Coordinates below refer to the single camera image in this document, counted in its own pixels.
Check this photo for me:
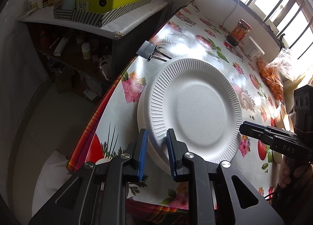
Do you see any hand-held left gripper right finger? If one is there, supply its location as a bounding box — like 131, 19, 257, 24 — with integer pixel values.
167, 128, 285, 225

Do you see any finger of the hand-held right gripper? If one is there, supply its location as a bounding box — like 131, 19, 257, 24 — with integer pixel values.
239, 124, 275, 145
245, 121, 294, 138

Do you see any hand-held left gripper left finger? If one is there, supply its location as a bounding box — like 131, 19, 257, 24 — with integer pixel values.
28, 129, 148, 225

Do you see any white foam plate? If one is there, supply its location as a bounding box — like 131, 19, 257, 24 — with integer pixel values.
136, 86, 172, 169
143, 57, 243, 164

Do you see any beige paper bowl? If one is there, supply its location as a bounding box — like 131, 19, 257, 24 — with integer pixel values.
279, 103, 294, 131
273, 150, 284, 164

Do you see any person's right hand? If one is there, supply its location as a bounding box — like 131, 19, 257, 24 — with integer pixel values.
279, 160, 313, 189

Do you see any pile of oranges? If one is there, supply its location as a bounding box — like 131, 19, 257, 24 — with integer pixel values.
257, 59, 285, 101

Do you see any clear plastic bag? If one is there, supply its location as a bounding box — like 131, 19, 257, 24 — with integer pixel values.
257, 48, 306, 101

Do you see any white plastic tub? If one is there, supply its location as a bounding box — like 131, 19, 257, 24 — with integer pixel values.
241, 37, 265, 60

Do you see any white cushion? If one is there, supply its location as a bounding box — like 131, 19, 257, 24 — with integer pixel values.
32, 150, 71, 216

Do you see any red label sauce jar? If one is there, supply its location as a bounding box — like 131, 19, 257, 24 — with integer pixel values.
226, 18, 252, 46

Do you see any black binder clip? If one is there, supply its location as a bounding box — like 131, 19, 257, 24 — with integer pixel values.
136, 40, 172, 62

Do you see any floral vegetable print tablecloth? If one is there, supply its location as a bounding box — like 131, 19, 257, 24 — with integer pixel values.
71, 3, 294, 211

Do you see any small white jar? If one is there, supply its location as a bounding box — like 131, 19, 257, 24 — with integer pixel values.
81, 43, 91, 60

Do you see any window with metal bars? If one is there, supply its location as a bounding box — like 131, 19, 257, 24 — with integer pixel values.
193, 0, 313, 59

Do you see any white topped shelf unit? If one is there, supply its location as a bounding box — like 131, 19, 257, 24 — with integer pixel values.
16, 0, 170, 98

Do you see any white paper roll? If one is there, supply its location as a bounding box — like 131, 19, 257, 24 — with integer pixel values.
52, 34, 70, 56

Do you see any black white striped box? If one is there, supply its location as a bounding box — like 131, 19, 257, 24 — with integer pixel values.
53, 0, 154, 27

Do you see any white cable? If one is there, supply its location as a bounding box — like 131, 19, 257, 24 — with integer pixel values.
221, 0, 240, 27

